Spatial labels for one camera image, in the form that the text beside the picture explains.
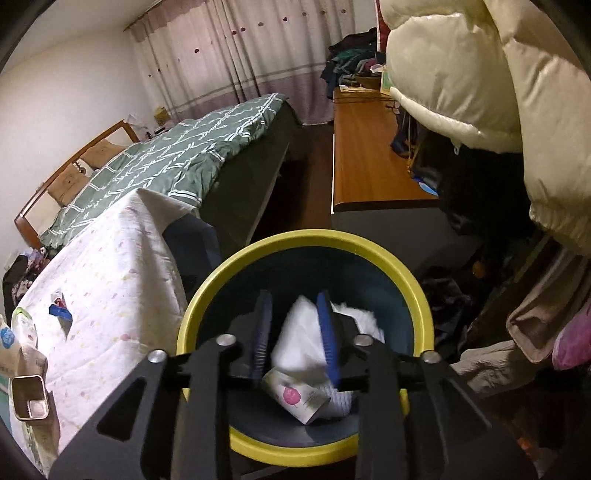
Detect white pill bottle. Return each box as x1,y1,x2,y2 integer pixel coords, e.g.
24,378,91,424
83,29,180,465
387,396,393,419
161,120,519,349
1,319,50,423

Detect blue white wrapper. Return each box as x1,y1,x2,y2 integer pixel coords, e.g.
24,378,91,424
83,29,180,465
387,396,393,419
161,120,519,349
48,290,73,323

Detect green white drink bottle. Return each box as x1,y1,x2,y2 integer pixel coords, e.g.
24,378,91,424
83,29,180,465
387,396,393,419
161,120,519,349
11,307,38,348

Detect yellow rimmed trash bin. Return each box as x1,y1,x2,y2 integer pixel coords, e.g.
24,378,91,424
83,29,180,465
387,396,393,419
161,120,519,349
176,229,434,467

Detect wooden sideboard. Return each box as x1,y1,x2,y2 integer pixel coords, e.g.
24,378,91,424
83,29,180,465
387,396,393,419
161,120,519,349
332,90,438,213

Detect white floral table cloth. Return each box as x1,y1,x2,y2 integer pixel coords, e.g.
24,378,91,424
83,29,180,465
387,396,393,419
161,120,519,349
10,189,194,475

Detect wooden bed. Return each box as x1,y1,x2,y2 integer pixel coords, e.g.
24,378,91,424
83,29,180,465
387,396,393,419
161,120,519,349
14,93,301,256

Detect green checked duvet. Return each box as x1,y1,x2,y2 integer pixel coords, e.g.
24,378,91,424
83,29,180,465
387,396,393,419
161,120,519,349
40,93,287,249

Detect pile of dark clothes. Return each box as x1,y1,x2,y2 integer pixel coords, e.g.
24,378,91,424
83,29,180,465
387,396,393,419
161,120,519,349
321,27,378,100

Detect small cardboard box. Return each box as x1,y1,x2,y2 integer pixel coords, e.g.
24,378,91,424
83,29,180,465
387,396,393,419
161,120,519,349
154,107,171,127

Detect left brown pillow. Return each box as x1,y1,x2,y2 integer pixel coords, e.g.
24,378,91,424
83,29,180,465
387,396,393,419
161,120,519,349
47,164,89,206

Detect brown pillow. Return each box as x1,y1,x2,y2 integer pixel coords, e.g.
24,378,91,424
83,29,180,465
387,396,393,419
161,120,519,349
81,139,125,169
47,164,89,206

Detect right brown pillow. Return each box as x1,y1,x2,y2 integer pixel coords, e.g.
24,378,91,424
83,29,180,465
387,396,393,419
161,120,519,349
81,139,125,169

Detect black clothes on cabinet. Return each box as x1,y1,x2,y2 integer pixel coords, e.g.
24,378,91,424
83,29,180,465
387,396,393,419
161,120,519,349
1,249,49,319

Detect striped pink curtain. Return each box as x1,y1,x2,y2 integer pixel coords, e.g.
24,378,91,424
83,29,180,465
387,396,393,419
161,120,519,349
127,1,377,125

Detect cream puffer jacket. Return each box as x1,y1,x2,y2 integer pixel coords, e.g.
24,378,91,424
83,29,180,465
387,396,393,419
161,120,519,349
381,1,590,255

